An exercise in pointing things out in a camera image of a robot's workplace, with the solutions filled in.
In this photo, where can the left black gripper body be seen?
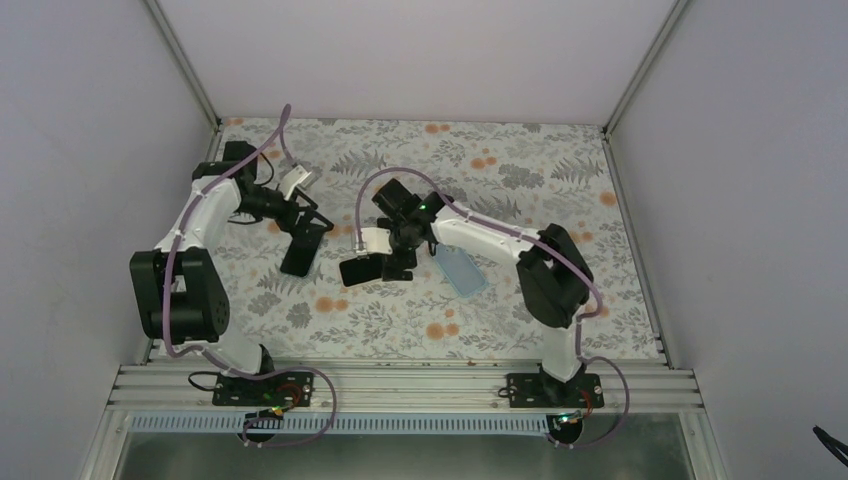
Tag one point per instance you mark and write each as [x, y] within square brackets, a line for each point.
[284, 220]

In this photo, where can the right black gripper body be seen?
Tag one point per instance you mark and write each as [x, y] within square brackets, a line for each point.
[406, 239]

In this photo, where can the black phone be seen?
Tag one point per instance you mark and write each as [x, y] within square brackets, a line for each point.
[361, 270]
[300, 254]

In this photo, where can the light blue phone case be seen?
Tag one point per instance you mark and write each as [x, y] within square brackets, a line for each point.
[460, 270]

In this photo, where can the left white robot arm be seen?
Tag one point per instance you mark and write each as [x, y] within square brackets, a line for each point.
[179, 294]

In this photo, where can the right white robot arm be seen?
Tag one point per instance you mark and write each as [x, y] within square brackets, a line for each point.
[554, 278]

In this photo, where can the floral patterned table mat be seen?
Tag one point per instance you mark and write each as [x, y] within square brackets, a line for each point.
[528, 175]

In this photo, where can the black object at corner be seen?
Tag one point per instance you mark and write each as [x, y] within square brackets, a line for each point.
[834, 446]

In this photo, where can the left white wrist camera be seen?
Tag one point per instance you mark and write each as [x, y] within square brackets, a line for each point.
[297, 177]

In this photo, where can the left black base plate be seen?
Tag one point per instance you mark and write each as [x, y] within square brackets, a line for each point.
[292, 389]

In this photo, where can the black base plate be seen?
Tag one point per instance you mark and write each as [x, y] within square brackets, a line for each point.
[292, 389]
[540, 390]

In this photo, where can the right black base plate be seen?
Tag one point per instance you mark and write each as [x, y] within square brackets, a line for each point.
[540, 390]

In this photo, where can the aluminium mounting rail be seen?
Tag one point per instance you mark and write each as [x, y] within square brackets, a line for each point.
[436, 387]

